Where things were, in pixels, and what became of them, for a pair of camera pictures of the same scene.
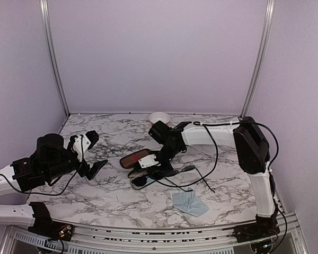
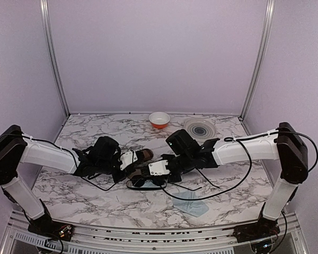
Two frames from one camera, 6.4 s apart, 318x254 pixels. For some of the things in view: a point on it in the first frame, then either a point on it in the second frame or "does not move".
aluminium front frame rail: x=98 y=239 does not move
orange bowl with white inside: x=159 y=116 does not move
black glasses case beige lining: x=139 y=180 to x=148 y=186
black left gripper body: x=83 y=171 to x=117 y=178
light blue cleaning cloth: x=186 y=202 does not move
